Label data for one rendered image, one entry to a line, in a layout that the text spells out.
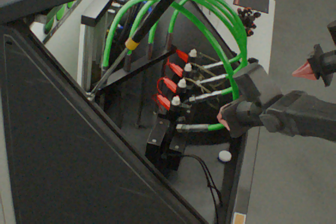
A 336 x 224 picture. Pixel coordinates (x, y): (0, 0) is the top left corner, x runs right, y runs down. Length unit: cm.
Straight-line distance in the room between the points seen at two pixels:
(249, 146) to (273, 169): 136
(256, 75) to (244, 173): 50
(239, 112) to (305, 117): 23
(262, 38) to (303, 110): 109
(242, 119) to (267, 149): 190
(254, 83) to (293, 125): 12
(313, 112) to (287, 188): 193
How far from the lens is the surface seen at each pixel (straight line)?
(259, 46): 186
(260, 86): 93
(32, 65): 91
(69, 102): 93
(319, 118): 81
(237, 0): 214
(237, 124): 104
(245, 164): 140
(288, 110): 86
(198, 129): 117
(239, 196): 132
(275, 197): 267
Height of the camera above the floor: 192
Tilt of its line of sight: 39 degrees down
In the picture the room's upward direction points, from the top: 11 degrees clockwise
